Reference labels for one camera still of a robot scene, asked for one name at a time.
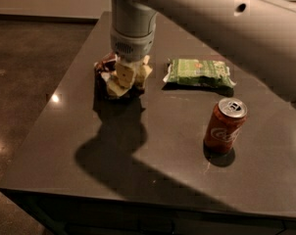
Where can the red cola can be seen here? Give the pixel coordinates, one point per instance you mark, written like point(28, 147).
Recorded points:
point(228, 116)

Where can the brown chip bag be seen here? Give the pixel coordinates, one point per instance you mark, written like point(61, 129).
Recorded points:
point(105, 70)

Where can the green jalapeno chip bag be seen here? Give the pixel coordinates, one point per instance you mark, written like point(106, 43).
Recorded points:
point(203, 73)

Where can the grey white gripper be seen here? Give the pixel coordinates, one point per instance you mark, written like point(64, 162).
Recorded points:
point(132, 46)

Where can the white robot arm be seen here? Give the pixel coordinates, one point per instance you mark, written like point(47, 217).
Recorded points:
point(259, 36)

